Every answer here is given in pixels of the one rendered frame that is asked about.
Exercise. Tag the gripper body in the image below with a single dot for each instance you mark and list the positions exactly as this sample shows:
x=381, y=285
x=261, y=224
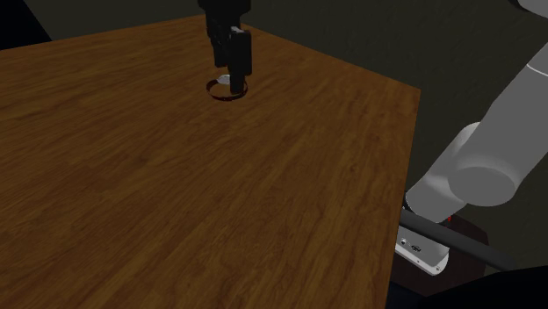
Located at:
x=223, y=10

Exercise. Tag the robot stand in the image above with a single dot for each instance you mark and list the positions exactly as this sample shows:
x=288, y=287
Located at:
x=467, y=266

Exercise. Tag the dark red bowl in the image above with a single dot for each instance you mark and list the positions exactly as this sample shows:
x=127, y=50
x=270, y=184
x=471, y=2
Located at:
x=216, y=95

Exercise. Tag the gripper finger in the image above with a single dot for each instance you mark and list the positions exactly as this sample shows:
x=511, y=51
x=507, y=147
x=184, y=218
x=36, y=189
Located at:
x=220, y=47
x=239, y=55

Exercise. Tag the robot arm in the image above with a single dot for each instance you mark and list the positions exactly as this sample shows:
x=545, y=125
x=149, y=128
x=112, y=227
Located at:
x=505, y=128

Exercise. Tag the brown wooden table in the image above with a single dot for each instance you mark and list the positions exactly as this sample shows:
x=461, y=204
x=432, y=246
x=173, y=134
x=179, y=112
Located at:
x=192, y=192

